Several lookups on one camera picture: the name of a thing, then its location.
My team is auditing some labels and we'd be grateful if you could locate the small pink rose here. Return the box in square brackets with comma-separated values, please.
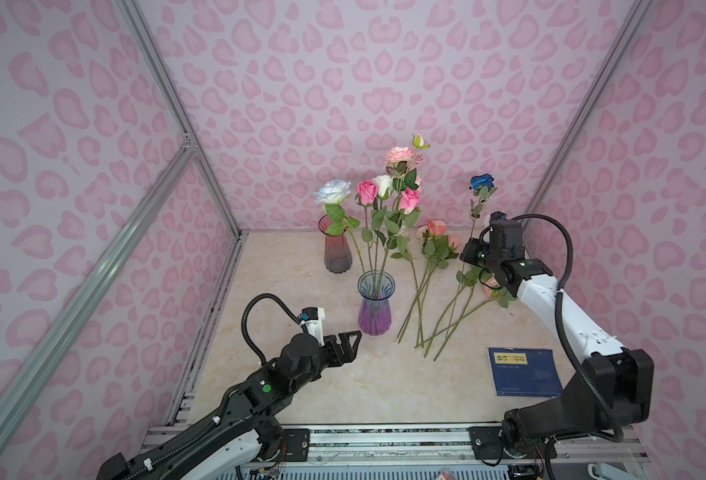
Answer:
[416, 274, 513, 361]

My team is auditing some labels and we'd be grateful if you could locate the dark blue flower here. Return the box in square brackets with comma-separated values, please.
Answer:
[469, 173, 498, 233]

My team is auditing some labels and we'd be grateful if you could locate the purple blue glass vase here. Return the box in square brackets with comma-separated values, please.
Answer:
[358, 271, 396, 336]

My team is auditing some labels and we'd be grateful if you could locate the hot pink rose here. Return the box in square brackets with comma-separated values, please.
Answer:
[383, 188, 421, 264]

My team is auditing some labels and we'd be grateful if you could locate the red grey glass vase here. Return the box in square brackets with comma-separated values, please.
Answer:
[318, 215, 353, 274]

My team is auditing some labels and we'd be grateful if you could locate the pink white rose with bud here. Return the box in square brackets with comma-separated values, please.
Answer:
[379, 133, 431, 283]

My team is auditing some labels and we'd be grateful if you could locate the magenta pink rose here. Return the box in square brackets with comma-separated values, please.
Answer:
[356, 180, 379, 272]

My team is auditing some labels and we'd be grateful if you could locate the pale blue white rose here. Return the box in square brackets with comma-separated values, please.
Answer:
[314, 180, 360, 257]

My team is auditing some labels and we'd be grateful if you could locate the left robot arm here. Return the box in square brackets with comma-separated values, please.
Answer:
[97, 330, 362, 479]

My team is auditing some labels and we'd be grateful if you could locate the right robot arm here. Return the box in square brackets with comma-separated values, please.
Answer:
[460, 212, 655, 461]

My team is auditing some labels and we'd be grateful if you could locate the coral pink rose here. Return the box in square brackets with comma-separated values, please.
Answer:
[397, 220, 456, 346]

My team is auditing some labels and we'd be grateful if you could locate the blue booklet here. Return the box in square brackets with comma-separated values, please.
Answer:
[488, 348, 563, 398]

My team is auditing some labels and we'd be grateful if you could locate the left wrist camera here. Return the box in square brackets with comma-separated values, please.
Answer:
[299, 307, 326, 346]

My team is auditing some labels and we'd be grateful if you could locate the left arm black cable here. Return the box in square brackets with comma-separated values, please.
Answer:
[240, 292, 303, 366]

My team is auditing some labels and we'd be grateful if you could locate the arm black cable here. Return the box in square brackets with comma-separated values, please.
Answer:
[508, 213, 626, 444]
[240, 292, 303, 366]

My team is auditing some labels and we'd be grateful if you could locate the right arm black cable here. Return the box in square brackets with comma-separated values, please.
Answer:
[508, 213, 626, 444]

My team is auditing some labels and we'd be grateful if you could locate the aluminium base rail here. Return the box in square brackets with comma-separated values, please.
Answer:
[130, 419, 648, 480]

